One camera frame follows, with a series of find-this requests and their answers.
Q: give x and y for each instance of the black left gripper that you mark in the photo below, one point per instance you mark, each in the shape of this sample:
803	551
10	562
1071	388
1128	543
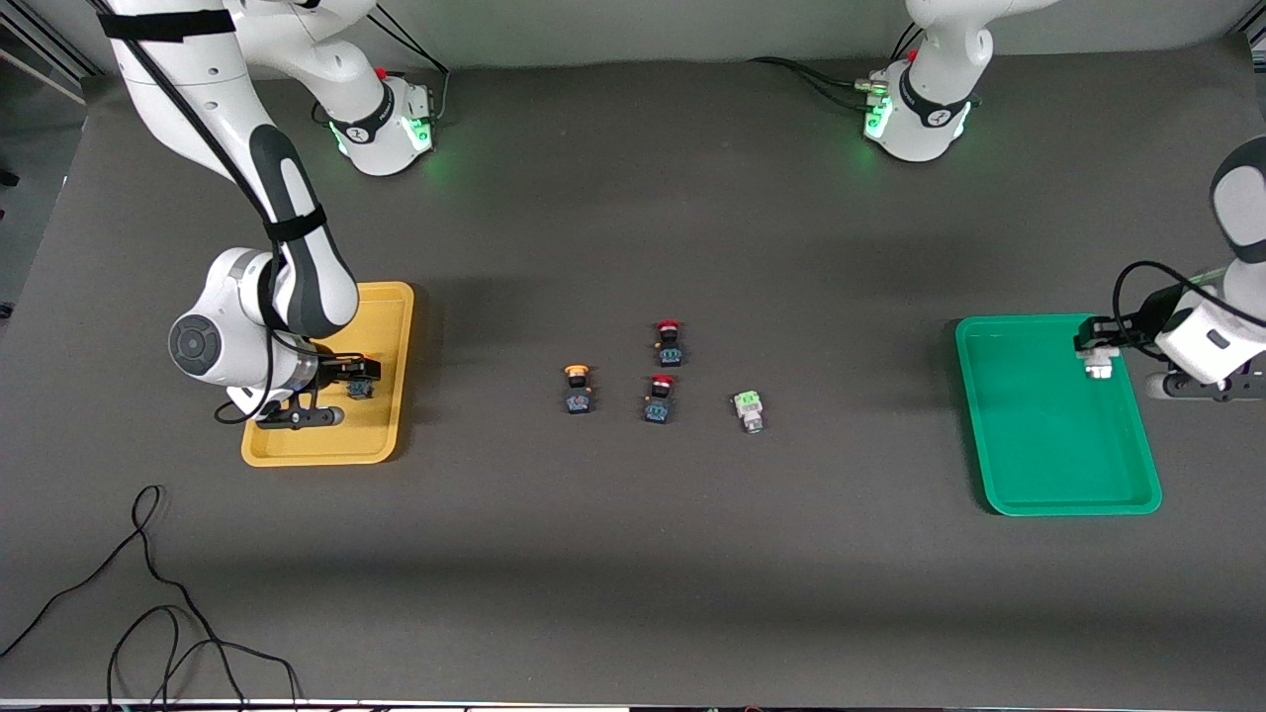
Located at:
1153	313

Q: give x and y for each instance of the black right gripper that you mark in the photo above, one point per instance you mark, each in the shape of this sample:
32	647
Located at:
334	374

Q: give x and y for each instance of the yellow push button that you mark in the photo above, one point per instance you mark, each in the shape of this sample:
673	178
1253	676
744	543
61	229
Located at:
578	390
362	390

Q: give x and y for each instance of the green push button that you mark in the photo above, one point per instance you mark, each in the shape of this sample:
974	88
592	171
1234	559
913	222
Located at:
1100	366
749	410

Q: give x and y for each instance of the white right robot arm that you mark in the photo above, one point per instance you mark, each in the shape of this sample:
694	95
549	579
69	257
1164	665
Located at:
198	89

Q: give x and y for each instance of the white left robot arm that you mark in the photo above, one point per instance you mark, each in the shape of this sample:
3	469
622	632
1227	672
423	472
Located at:
930	89

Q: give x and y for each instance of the yellow plastic tray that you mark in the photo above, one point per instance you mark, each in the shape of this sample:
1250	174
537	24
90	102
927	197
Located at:
381	425

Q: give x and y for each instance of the green plastic tray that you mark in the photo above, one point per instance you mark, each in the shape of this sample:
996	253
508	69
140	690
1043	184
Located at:
1056	435

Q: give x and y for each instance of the red push button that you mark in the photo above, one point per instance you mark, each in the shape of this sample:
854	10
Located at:
660	400
670	343

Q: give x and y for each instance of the grey metal frame rail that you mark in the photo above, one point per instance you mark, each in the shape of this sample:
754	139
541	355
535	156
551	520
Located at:
45	77

